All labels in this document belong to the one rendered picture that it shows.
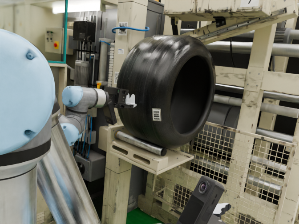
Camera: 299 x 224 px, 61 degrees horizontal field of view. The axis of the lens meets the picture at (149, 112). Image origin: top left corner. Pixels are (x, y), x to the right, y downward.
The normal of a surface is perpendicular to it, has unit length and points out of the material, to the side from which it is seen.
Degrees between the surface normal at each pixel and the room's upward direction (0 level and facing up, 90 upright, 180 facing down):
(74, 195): 82
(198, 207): 61
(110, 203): 90
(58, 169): 84
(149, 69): 67
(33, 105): 83
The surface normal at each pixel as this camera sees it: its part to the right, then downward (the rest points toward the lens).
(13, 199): 0.73, 0.22
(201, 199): -0.78, -0.50
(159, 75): 0.10, -0.05
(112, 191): -0.64, 0.09
